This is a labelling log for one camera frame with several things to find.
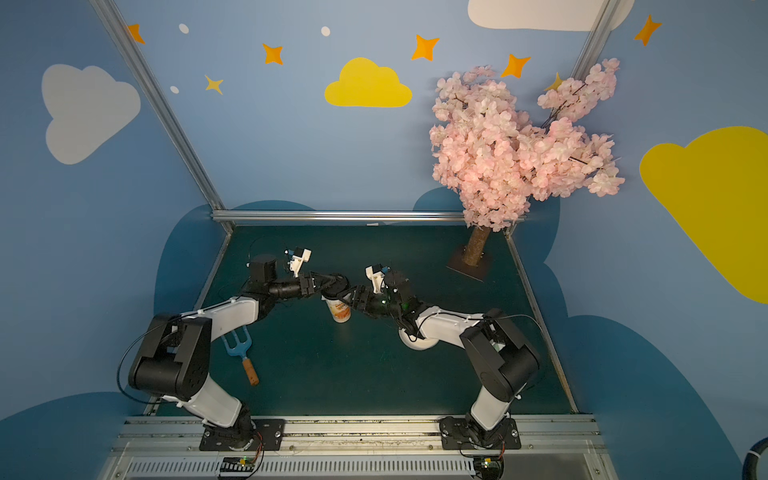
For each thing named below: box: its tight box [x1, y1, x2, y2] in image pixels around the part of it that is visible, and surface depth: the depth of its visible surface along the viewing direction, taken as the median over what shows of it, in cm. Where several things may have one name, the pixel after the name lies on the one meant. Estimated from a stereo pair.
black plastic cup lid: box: [321, 274, 350, 300], surface depth 84 cm
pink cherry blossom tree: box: [429, 58, 625, 266], surface depth 73 cm
